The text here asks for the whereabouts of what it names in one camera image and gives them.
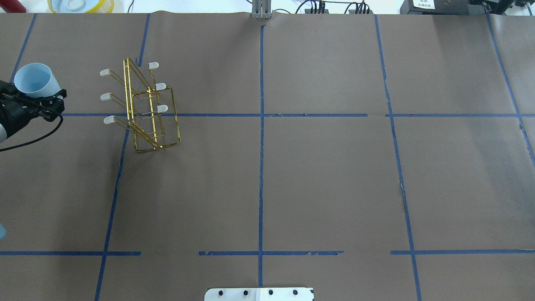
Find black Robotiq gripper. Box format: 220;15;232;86
0;81;66;136

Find light blue plastic cup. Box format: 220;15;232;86
13;63;61;98

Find red cylinder object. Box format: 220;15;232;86
0;0;27;13

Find yellow tape roll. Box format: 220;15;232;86
47;0;115;14

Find black power strip plugs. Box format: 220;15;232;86
293;0;373;15

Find black electronics box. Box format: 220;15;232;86
399;0;514;15

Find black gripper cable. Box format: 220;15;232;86
0;90;64;152

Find gold wire cup holder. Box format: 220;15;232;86
99;57;182;153

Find grey metal camera post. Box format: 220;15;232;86
249;0;273;20

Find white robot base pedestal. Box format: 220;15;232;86
204;287;315;301

